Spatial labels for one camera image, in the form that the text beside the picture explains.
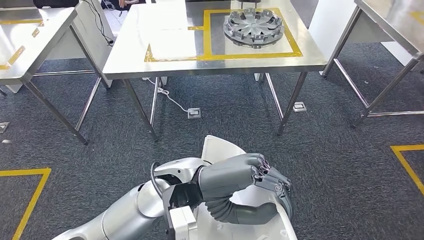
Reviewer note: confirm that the grey wheel hubcap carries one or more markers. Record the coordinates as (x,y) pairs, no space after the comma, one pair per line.
(253,28)

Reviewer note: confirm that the yellow tape on workbench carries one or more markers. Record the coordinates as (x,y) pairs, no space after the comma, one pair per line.
(207,33)

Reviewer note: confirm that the white plastic shell part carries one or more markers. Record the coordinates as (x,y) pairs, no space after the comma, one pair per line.
(218,149)

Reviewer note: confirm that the metal floor outlet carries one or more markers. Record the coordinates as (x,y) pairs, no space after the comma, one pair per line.
(299,107)
(4,127)
(194,113)

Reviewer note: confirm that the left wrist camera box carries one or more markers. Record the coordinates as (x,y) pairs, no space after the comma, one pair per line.
(182,225)

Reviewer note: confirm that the yellow floor tape square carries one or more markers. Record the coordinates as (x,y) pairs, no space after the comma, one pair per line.
(407,147)
(26,171)

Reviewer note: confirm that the black box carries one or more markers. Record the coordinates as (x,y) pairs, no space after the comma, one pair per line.
(56,3)

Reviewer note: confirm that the steel workbench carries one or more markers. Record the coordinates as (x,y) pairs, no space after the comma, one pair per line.
(132,49)

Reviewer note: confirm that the steel table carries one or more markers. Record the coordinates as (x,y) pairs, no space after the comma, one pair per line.
(49,33)
(391,20)

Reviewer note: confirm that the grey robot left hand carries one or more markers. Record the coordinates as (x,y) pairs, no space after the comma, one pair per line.
(225,175)

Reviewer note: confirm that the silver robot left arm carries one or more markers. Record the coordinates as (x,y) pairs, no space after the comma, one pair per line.
(126,215)

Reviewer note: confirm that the yellow tape on table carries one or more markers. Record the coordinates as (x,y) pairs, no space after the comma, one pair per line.
(417,16)
(16,56)

